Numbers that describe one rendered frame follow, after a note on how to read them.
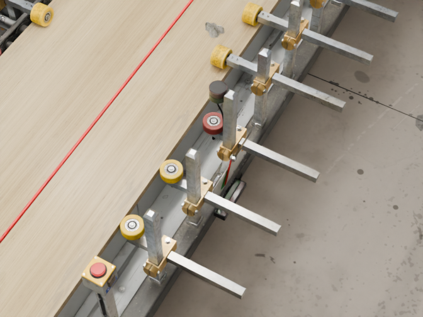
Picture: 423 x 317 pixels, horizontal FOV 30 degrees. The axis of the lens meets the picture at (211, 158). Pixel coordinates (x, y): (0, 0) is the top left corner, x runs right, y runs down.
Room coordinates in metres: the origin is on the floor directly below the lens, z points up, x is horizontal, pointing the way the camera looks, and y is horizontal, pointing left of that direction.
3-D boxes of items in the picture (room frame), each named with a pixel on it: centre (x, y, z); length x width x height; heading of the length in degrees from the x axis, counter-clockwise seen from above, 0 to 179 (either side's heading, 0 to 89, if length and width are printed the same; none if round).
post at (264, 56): (1.82, -0.18, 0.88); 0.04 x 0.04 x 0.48; 61
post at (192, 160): (1.39, 0.06, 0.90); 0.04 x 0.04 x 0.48; 61
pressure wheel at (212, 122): (1.68, -0.01, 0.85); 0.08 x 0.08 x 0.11
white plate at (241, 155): (1.57, -0.07, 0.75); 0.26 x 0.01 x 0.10; 151
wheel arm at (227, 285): (1.16, 0.08, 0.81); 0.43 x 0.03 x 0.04; 61
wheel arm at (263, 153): (1.59, -0.18, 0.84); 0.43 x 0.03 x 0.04; 61
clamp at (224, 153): (1.63, -0.07, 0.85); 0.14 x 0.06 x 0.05; 151
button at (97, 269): (0.94, 0.30, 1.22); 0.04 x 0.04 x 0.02
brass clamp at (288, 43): (2.06, -0.31, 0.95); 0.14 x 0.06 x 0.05; 151
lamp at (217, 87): (1.63, -0.02, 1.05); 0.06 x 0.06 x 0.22; 61
